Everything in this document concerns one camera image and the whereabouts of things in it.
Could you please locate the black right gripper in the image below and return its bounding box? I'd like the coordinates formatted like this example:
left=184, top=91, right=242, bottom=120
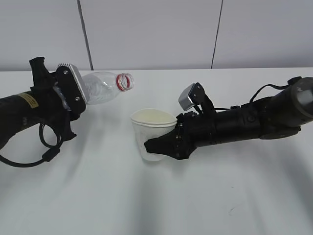
left=144, top=112, right=215, bottom=160

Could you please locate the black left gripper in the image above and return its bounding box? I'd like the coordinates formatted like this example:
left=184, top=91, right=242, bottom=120
left=29, top=57, right=81, bottom=141

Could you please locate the white paper cup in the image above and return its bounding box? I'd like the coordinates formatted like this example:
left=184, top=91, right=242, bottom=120
left=130, top=108, right=177, bottom=162

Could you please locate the clear water bottle red label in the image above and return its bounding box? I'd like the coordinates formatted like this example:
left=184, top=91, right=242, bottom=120
left=82, top=71, right=134, bottom=105

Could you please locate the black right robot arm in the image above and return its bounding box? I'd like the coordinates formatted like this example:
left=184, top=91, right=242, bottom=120
left=144, top=76, right=313, bottom=160

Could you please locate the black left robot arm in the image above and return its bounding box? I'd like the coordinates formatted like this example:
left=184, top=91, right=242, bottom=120
left=0, top=57, right=88, bottom=147

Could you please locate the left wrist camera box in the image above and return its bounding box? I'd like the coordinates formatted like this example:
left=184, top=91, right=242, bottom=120
left=55, top=63, right=89, bottom=114

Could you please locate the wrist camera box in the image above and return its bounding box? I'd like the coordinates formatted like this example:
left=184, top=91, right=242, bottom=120
left=178, top=82, right=215, bottom=115
left=55, top=63, right=89, bottom=114

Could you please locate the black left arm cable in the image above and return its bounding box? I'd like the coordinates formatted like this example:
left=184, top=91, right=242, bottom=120
left=0, top=122, right=63, bottom=168

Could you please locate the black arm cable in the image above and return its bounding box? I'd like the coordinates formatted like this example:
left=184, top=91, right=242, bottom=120
left=212, top=83, right=294, bottom=115
left=0, top=122, right=63, bottom=168

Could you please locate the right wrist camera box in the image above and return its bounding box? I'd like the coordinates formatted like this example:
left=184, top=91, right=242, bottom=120
left=178, top=82, right=215, bottom=115

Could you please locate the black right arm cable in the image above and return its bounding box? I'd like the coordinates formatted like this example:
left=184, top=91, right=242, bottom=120
left=212, top=83, right=294, bottom=115

